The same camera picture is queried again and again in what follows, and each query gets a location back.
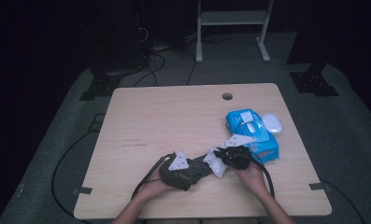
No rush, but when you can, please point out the black tape piece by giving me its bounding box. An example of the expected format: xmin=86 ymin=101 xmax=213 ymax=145
xmin=72 ymin=185 xmax=93 ymax=197
xmin=308 ymin=182 xmax=333 ymax=191

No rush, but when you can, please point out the person's right hand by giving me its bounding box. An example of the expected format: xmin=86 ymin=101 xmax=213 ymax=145
xmin=232 ymin=161 xmax=268 ymax=196

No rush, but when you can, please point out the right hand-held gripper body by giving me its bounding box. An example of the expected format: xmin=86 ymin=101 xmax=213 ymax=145
xmin=218 ymin=133 xmax=258 ymax=171

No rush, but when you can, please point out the black stand base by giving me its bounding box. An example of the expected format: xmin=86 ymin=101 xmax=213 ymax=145
xmin=289 ymin=61 xmax=340 ymax=98
xmin=78 ymin=72 xmax=122 ymax=102

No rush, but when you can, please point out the right hand-held gripper cable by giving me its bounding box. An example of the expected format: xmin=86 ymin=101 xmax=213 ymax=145
xmin=250 ymin=154 xmax=277 ymax=199

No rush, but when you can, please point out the white metal stand frame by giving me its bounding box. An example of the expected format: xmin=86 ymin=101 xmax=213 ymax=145
xmin=195 ymin=0 xmax=276 ymax=64

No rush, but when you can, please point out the person's left hand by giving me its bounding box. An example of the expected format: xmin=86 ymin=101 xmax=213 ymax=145
xmin=139 ymin=173 xmax=176 ymax=201

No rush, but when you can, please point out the blue wet wipes pack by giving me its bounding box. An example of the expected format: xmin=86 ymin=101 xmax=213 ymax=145
xmin=225 ymin=107 xmax=281 ymax=163

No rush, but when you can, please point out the black floor cable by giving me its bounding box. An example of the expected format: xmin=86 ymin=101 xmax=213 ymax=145
xmin=50 ymin=130 xmax=107 ymax=223
xmin=185 ymin=49 xmax=197 ymax=86
xmin=133 ymin=51 xmax=167 ymax=88
xmin=319 ymin=177 xmax=366 ymax=224

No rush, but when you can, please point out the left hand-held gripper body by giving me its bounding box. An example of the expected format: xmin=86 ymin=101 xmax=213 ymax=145
xmin=158 ymin=150 xmax=197 ymax=192

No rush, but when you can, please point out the black wire frame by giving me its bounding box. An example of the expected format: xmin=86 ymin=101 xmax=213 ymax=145
xmin=87 ymin=112 xmax=107 ymax=133

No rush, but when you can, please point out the white oval plastic lid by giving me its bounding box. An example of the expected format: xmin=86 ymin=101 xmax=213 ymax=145
xmin=261 ymin=113 xmax=283 ymax=135

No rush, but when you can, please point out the white wet wipe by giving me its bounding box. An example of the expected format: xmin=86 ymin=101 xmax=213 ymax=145
xmin=202 ymin=141 xmax=230 ymax=179

